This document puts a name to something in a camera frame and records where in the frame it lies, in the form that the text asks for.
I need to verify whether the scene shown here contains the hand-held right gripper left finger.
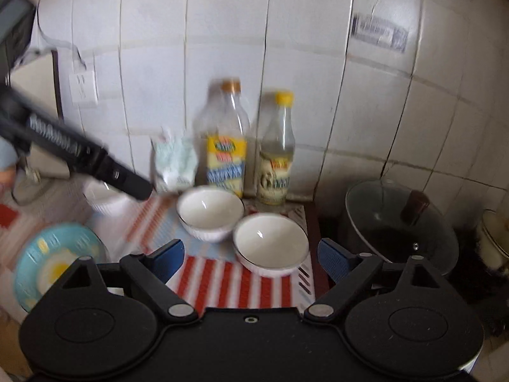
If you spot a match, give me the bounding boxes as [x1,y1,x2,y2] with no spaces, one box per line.
[38,239,199,325]

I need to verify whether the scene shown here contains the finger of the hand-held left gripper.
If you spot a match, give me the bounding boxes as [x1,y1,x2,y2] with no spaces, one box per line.
[95,149,154,202]

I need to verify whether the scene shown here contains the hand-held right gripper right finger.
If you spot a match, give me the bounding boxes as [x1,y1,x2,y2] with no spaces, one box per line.
[304,237,452,323]

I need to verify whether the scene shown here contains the white ribbed bowl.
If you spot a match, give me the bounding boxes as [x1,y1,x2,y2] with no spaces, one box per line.
[176,185,245,243]
[233,213,311,278]
[83,179,134,217]

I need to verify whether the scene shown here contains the blue fried egg plate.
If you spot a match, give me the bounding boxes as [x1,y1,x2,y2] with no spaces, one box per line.
[14,224,110,313]

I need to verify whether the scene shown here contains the white cutting board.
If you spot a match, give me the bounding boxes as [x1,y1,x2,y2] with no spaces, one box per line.
[10,50,72,180]

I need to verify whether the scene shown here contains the white seasoning bag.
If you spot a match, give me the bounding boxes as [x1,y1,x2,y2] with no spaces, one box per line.
[151,127,199,195]

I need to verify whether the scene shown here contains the black pot with glass lid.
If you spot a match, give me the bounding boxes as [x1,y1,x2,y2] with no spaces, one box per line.
[344,179,460,277]

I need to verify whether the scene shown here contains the striped tablecloth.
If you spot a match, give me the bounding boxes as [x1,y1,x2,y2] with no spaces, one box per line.
[0,183,319,319]

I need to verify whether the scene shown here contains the yellow label oil bottle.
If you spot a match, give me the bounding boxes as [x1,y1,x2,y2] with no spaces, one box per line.
[195,79,251,200]

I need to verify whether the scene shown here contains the clear vinegar bottle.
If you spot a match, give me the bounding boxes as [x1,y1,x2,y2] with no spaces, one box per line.
[255,91,297,207]

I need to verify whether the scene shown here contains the cream enamel pot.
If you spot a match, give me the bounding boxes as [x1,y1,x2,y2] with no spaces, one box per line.
[475,209,509,273]

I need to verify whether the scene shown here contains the white wall socket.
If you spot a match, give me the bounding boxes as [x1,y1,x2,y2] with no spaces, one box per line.
[68,69,99,107]

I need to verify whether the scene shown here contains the black wall cable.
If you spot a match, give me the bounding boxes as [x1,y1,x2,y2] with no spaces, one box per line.
[37,16,88,73]

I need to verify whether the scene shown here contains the wall sticker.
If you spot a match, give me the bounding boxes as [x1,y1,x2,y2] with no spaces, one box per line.
[352,14,409,53]

